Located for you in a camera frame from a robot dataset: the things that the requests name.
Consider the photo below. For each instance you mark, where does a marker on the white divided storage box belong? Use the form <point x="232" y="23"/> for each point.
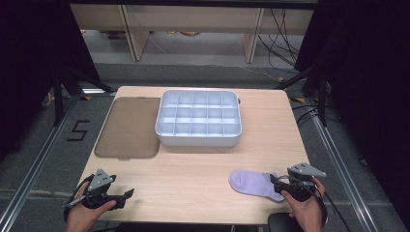
<point x="198" y="139"/>

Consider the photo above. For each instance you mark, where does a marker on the person's left hand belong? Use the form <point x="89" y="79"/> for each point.
<point x="82" y="217"/>

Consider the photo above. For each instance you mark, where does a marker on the brown translucent lid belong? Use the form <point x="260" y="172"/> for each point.
<point x="129" y="129"/>

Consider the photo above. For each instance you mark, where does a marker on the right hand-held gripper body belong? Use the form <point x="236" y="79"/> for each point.
<point x="303" y="190"/>

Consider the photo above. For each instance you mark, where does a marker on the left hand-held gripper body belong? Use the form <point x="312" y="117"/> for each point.
<point x="100" y="180"/>

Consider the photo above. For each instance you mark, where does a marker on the metal floor rail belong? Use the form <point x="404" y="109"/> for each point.
<point x="341" y="170"/>
<point x="35" y="167"/>

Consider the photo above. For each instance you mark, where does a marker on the light wooden desk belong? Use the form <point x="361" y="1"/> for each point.
<point x="193" y="16"/>

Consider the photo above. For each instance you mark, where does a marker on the black curtain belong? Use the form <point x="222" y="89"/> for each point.
<point x="29" y="64"/>
<point x="370" y="80"/>

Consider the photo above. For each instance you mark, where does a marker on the person's right hand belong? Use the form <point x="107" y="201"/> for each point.
<point x="307" y="214"/>

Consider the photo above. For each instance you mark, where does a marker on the purple sock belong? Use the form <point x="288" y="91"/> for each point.
<point x="251" y="183"/>

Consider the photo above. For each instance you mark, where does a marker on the black metal stand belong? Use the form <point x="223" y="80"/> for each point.
<point x="322" y="96"/>
<point x="58" y="96"/>

